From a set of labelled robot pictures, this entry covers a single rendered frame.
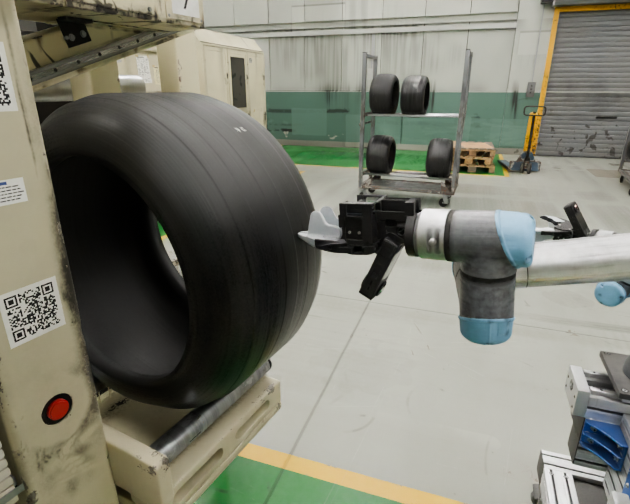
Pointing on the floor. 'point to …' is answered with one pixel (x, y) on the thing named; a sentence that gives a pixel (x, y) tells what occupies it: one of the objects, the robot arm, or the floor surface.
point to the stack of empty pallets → (476, 158)
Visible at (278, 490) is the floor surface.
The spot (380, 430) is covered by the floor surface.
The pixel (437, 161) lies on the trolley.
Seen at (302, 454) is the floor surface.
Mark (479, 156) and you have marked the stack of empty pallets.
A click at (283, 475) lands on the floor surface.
